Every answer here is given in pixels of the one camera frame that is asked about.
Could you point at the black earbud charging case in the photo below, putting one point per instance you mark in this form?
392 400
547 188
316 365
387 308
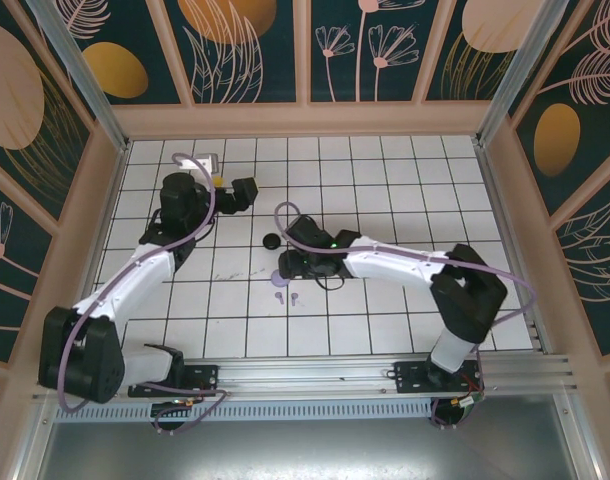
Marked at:
271 241

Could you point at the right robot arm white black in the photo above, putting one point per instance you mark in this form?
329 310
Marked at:
395 262

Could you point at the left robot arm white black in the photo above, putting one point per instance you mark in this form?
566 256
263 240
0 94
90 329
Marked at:
135 280

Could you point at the grey metal sheet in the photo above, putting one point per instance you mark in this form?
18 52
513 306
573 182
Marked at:
305 450

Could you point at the aluminium table side rail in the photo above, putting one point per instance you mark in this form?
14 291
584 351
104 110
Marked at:
497 200
110 200

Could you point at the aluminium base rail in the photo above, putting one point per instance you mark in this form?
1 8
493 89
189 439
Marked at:
295 380

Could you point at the aluminium frame post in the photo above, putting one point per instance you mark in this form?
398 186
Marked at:
88 75
518 75

